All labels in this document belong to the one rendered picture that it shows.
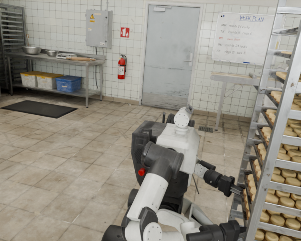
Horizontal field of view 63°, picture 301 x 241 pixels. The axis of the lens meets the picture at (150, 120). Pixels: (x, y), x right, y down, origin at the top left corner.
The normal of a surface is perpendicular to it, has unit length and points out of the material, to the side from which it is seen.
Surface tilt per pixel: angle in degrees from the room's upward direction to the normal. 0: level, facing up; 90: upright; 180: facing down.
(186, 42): 90
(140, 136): 90
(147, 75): 90
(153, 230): 62
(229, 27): 90
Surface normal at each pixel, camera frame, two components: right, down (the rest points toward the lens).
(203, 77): -0.26, 0.29
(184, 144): -0.12, -0.51
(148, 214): 0.66, -0.19
